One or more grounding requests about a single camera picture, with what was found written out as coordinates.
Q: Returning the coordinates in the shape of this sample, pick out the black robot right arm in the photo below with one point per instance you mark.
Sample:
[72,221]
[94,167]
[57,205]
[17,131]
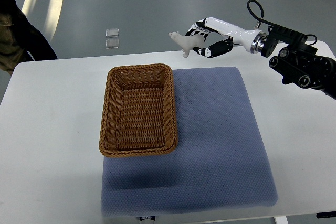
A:
[293,55]

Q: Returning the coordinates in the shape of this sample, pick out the blue quilted mat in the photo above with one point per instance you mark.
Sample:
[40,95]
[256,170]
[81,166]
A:
[220,160]

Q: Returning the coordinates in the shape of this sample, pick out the black table control panel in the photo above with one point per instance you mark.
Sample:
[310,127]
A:
[325,215]

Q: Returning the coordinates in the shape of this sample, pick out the white bear figurine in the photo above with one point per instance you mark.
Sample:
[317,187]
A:
[187,43]

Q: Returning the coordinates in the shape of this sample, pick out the black mat label tag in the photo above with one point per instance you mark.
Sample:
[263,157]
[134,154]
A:
[150,218]

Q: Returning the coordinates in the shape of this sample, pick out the clear floor plate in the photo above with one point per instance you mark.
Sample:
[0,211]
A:
[112,43]
[112,32]

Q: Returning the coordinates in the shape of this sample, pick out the upper clear floor plate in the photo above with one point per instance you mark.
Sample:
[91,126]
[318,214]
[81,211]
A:
[112,32]

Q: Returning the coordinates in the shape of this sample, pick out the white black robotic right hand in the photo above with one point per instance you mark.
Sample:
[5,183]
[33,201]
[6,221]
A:
[232,35]

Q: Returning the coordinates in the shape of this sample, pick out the brown wicker basket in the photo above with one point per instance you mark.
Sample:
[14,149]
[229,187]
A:
[139,115]

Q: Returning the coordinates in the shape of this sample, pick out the lower clear floor plate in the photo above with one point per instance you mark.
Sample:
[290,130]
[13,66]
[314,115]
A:
[112,43]

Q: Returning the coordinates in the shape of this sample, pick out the person in dark clothes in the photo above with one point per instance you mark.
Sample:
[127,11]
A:
[20,40]

